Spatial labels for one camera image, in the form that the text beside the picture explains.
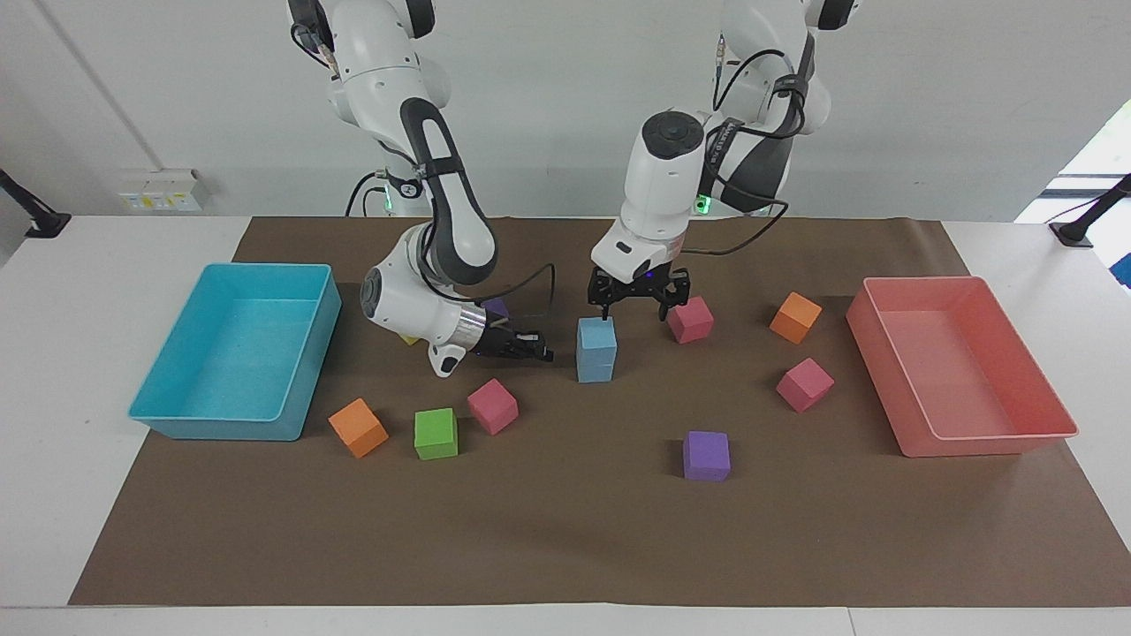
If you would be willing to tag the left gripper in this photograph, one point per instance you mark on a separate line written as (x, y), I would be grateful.
(643, 284)

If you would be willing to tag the light blue foam block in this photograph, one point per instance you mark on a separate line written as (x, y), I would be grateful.
(596, 367)
(596, 336)

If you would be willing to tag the green foam block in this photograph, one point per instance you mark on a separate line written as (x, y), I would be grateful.
(436, 434)

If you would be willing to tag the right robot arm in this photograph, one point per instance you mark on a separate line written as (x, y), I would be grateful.
(459, 221)

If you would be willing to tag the black stand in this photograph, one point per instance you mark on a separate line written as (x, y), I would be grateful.
(40, 221)
(1082, 225)

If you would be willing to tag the pink foam block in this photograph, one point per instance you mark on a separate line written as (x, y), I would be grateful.
(493, 406)
(805, 385)
(690, 320)

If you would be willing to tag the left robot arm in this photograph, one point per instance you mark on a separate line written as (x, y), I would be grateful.
(658, 190)

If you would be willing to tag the purple foam block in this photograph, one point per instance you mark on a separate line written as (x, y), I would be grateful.
(706, 457)
(497, 307)

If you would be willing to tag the blue plastic bin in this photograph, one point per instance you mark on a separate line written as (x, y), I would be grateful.
(234, 362)

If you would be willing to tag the white wall socket box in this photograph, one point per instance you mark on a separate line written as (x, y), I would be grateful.
(163, 190)

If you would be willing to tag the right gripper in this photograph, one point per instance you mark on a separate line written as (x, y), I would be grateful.
(502, 343)

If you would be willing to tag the pink plastic bin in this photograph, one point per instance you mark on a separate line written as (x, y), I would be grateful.
(959, 371)

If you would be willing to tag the orange foam block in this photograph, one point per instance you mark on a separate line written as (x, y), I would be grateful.
(795, 317)
(358, 427)

